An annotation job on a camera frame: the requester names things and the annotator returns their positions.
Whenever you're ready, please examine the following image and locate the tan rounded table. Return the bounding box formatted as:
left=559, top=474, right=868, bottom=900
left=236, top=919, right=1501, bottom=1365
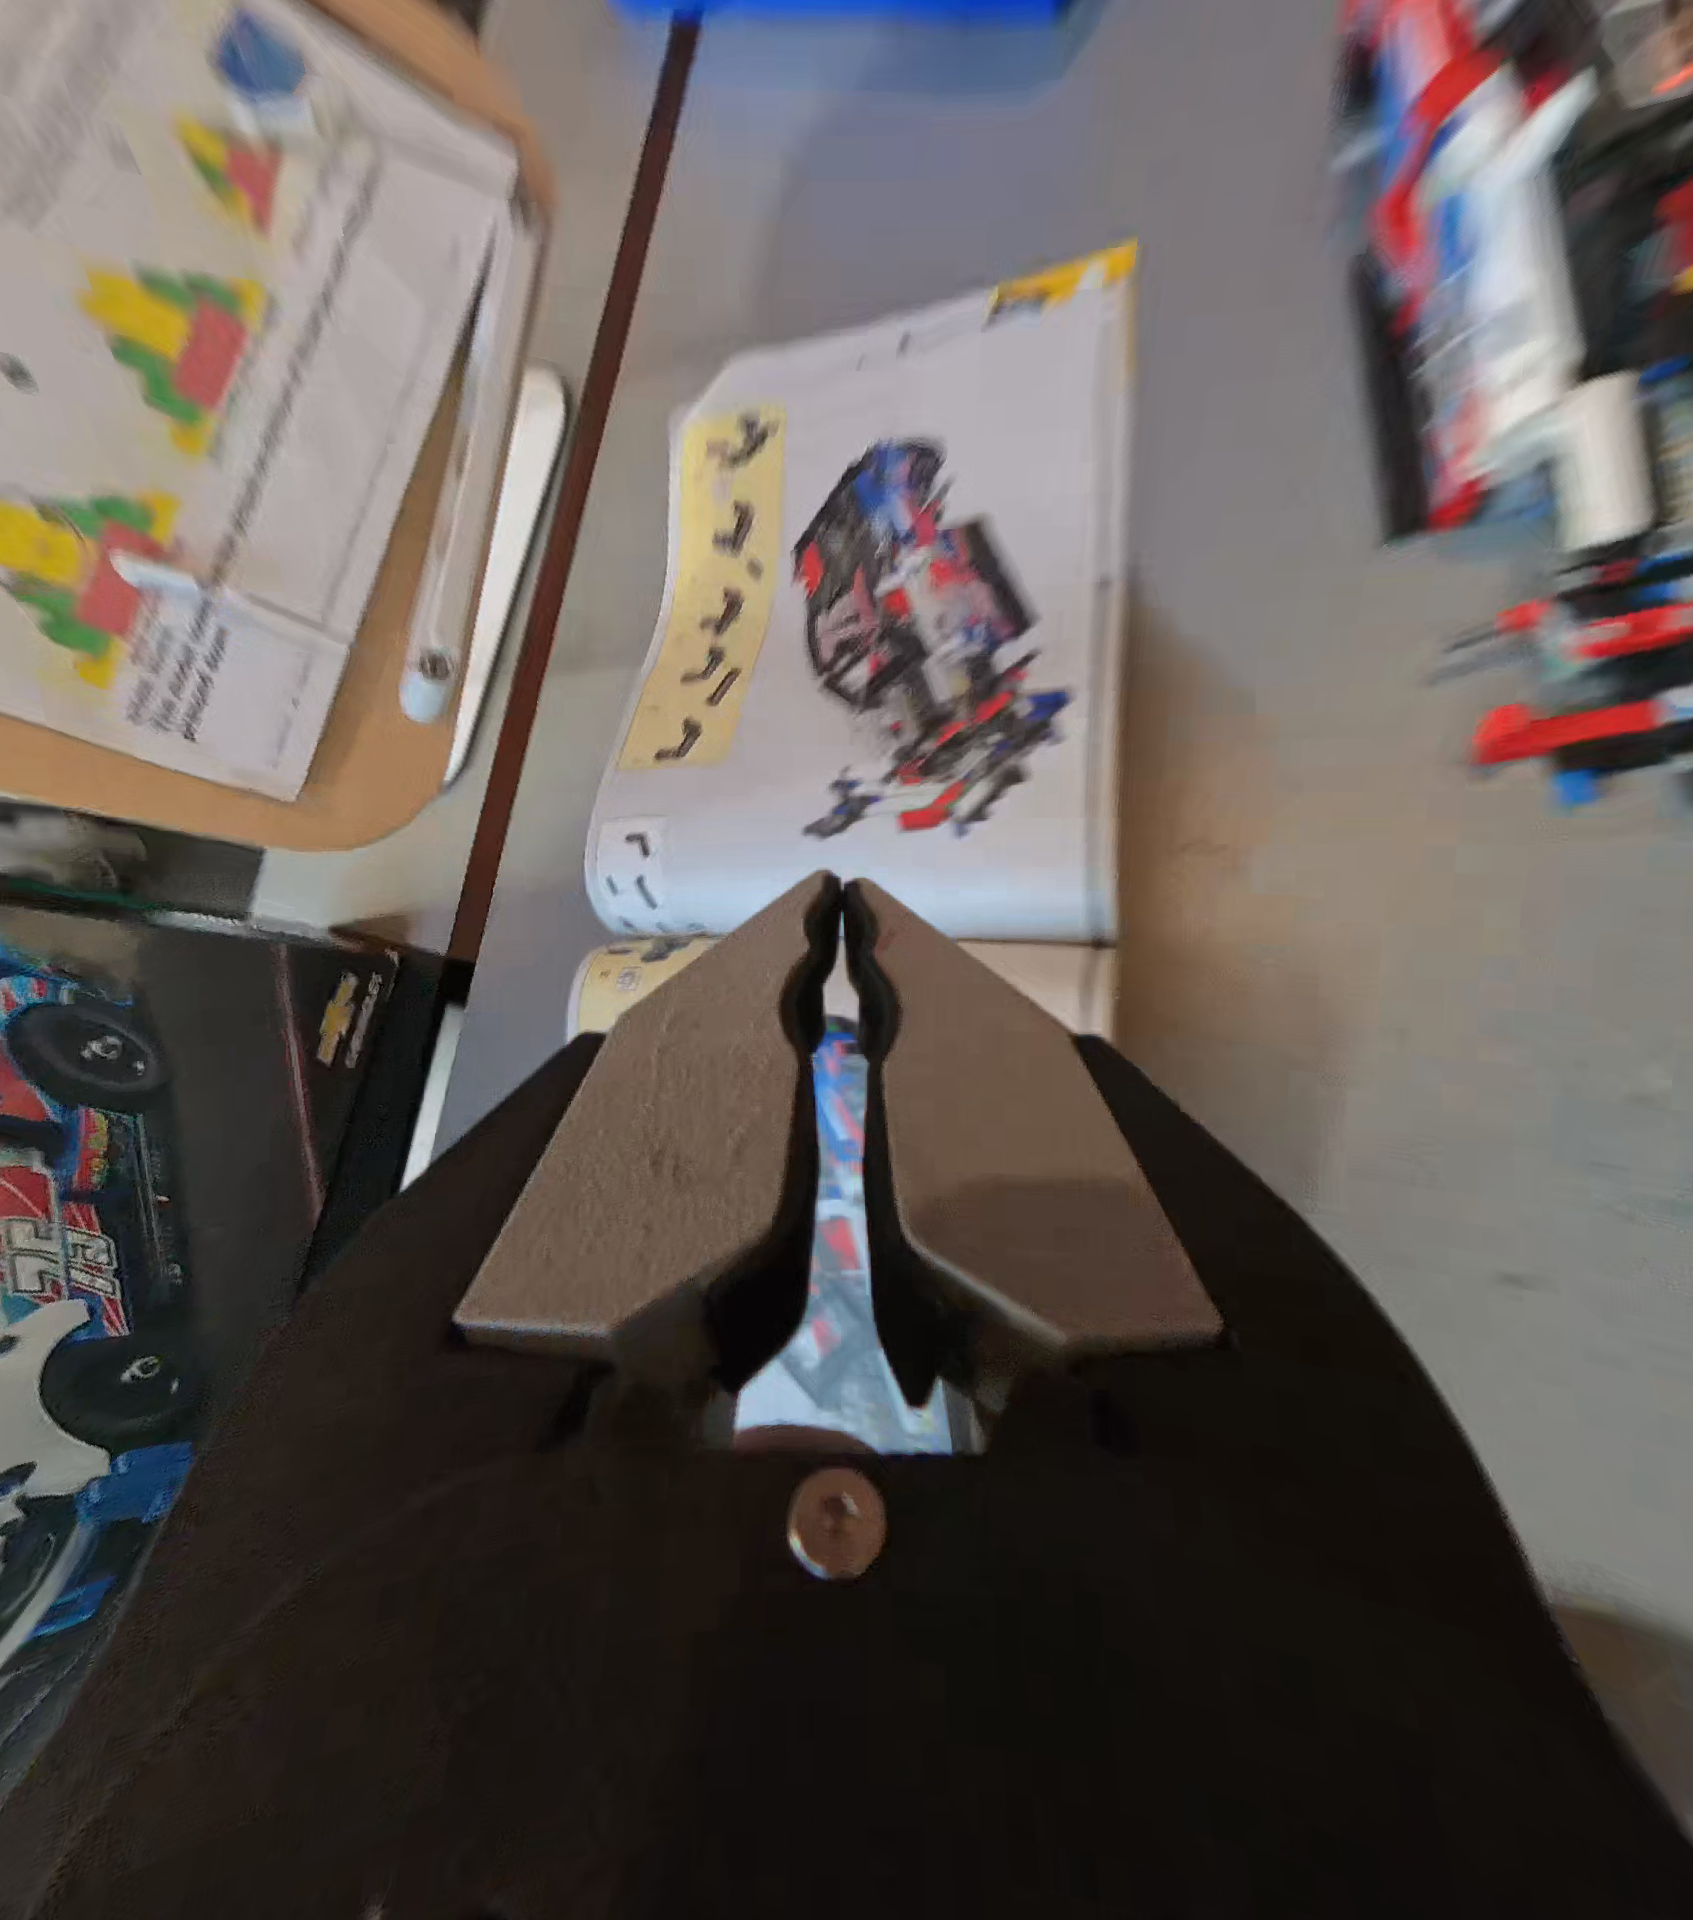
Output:
left=0, top=0, right=554, bottom=854

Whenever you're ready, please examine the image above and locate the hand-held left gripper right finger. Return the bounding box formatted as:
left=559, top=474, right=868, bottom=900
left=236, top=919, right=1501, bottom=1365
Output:
left=843, top=875, right=1226, bottom=1409

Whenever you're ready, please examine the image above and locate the open instruction booklet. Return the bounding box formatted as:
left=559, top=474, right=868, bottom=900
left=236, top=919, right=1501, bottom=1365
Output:
left=569, top=239, right=1141, bottom=1458

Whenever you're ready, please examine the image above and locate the partly built toy car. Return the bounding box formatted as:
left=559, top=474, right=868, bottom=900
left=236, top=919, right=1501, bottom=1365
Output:
left=1333, top=0, right=1693, bottom=804

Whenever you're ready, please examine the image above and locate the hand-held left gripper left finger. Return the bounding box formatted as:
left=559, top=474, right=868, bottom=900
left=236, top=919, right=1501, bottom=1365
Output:
left=453, top=870, right=845, bottom=1390

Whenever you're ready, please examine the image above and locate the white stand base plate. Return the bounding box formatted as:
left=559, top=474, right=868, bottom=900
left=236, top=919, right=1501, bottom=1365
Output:
left=448, top=366, right=573, bottom=790

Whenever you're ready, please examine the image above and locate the blue plastic bin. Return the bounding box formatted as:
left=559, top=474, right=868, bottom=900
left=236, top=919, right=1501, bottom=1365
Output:
left=607, top=0, right=1103, bottom=83

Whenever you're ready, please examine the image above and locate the grey desk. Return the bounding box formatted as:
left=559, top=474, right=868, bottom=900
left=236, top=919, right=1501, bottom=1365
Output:
left=397, top=0, right=1693, bottom=1920

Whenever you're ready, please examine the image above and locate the printed sheet in clear holder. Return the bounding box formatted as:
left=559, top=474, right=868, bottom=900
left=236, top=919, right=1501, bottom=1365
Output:
left=0, top=0, right=533, bottom=804

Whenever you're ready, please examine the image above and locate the black toy car box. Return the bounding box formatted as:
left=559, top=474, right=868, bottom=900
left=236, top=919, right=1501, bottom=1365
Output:
left=0, top=883, right=447, bottom=1771

